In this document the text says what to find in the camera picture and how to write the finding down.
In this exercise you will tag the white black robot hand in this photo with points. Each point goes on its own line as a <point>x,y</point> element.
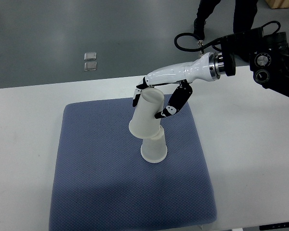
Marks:
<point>182,74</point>

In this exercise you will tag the white paper cup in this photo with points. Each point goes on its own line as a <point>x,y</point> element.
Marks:
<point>154,150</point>
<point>143,124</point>

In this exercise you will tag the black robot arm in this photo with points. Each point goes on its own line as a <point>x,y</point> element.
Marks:
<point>268,57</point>

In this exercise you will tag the person in black clothes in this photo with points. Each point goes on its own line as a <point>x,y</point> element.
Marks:
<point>244,14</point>

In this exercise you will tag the white paper cup on mat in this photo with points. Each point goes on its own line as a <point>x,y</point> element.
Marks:
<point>154,150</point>

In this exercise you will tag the wooden furniture corner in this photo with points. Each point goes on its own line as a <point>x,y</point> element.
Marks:
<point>278,4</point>

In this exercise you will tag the upper metal floor plate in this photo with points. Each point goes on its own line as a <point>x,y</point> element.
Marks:
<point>90,56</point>

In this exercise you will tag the metal floor plate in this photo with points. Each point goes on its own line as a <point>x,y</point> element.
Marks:
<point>90,56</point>
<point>90,66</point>

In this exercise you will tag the lower metal floor plate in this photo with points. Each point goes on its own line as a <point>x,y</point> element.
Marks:
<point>90,66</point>

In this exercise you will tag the blue grey padded mat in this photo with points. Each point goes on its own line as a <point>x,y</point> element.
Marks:
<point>102,183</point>

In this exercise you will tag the black table edge bracket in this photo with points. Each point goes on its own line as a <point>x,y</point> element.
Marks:
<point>276,226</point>

